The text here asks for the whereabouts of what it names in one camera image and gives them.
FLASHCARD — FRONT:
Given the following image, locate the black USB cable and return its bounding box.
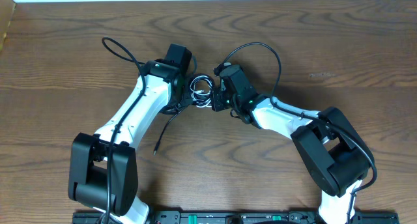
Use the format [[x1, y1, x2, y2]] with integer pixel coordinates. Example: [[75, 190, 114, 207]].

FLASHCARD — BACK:
[[152, 74, 216, 156]]

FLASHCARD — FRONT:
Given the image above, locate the white USB cable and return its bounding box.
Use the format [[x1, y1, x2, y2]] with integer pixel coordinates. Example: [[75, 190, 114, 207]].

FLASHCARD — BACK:
[[189, 75, 214, 108]]

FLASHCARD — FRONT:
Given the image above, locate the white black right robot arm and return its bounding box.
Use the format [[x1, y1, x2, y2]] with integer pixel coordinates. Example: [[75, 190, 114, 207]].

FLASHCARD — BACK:
[[211, 63, 377, 223]]

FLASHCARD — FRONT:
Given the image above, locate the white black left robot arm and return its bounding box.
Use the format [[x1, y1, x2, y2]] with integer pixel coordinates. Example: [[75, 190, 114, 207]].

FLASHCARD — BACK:
[[68, 44, 194, 223]]

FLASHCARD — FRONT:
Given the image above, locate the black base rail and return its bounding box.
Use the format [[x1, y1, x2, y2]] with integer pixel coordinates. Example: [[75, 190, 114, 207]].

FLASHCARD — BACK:
[[72, 210, 400, 224]]

